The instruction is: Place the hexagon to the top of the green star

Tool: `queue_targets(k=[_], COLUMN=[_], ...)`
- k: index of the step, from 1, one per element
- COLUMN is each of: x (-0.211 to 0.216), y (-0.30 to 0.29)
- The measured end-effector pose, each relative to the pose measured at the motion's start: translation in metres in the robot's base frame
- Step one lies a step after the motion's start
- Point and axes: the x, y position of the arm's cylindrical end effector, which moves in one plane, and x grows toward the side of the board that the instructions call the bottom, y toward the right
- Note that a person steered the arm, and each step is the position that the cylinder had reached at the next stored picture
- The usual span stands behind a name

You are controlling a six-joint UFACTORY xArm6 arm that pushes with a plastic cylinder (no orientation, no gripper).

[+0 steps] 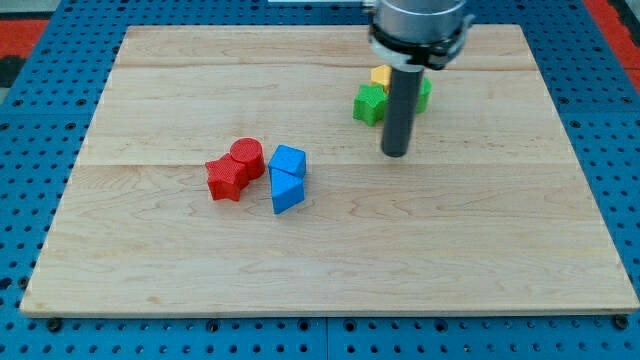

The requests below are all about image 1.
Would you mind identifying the blue cube block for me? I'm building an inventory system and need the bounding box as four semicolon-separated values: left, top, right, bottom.
268;144;306;178

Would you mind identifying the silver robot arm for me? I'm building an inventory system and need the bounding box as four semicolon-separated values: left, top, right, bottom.
368;0;474;72

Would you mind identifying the wooden board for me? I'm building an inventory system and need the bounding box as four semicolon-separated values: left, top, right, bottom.
21;25;639;318

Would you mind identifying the green round block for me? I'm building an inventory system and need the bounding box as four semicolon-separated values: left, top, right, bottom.
416;78;432;114

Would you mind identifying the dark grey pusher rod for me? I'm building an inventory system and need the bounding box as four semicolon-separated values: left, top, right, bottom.
381;68;424;158

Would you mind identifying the blue triangle block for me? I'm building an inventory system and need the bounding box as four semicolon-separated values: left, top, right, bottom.
270;169;305;214

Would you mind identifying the yellow hexagon block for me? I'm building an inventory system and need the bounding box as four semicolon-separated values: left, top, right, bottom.
370;65;392;93

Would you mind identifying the red star block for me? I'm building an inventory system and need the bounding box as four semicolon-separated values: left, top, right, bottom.
205;153;249;201

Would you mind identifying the green star block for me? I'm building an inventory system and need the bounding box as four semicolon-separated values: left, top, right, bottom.
352;84;387;127

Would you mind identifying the red cylinder block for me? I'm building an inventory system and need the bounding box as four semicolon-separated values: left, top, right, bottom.
230;137;265;180

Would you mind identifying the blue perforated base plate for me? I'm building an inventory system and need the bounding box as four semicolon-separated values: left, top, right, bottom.
1;0;639;359

